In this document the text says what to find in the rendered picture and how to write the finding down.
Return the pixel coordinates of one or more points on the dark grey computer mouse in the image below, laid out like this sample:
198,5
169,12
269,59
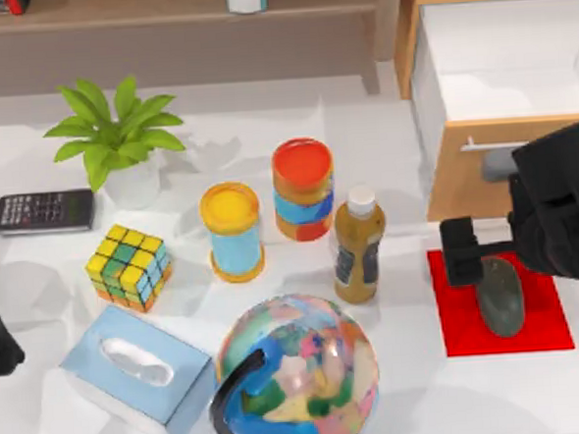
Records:
502,302

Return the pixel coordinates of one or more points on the pale wooden drawer front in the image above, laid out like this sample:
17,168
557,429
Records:
457,187

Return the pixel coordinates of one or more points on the red square mat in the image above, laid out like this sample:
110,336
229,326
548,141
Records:
463,324

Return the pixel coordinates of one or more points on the pale grey rounded box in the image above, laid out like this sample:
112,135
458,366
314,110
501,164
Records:
498,165

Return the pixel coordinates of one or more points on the brown bottle with white cap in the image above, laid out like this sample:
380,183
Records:
358,252

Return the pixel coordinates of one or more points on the red-lidded orange and blue can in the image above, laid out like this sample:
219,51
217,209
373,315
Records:
304,196

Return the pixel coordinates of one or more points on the white drawer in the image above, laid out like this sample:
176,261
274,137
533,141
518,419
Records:
506,56

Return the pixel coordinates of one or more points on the colourful globe on black stand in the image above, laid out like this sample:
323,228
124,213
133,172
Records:
308,368

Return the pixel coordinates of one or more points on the yellow can with blue label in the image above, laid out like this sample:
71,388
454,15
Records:
234,240

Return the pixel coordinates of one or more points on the colourful puzzle cube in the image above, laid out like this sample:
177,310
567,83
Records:
128,268

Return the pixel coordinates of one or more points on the light blue tissue box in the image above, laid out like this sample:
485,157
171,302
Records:
131,369

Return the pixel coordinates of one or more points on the wooden open shelf unit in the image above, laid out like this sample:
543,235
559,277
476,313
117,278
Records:
161,48

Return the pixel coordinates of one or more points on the green plant in white pot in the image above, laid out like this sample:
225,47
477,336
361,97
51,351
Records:
113,139

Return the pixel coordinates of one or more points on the black calculator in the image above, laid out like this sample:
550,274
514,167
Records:
43,212

